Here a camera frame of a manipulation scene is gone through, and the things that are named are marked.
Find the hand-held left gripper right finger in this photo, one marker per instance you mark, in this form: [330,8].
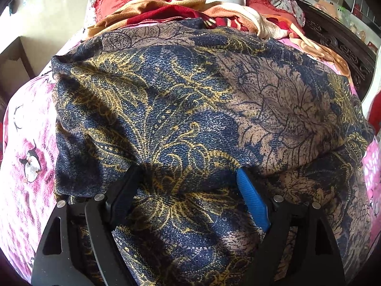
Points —
[253,198]

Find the pink penguin blanket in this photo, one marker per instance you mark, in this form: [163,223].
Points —
[23,184]

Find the white furniture frame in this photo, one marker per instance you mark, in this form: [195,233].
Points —
[372,95]

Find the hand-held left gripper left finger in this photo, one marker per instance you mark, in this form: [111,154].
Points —
[125,192]

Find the red orange fleece blanket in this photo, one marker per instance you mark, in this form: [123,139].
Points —
[238,15]

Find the dark wooden table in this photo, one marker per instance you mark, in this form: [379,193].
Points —
[26,62]

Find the blue gold floral garment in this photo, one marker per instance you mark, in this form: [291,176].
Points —
[190,107]

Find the pile of plastic bags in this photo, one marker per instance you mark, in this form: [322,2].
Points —
[339,12]

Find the red hanging cloth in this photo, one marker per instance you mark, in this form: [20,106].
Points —
[376,113]

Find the dark carved wooden headboard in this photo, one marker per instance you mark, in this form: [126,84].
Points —
[336,44]

